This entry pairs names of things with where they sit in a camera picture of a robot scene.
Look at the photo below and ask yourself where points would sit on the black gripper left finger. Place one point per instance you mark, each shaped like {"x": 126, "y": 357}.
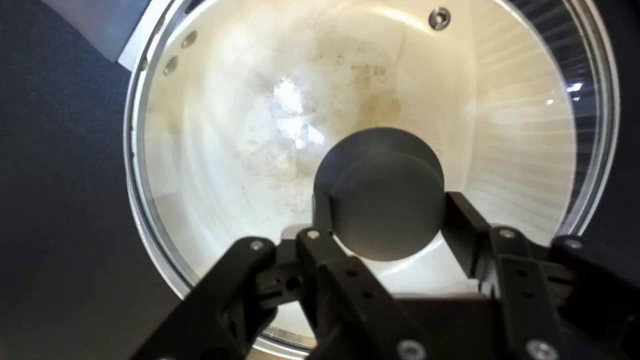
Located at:
{"x": 332, "y": 300}

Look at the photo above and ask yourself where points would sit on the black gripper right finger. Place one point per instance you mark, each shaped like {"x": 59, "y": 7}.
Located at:
{"x": 567, "y": 300}

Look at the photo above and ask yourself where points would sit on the round glass lid grey knob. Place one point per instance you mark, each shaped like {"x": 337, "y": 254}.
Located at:
{"x": 381, "y": 186}

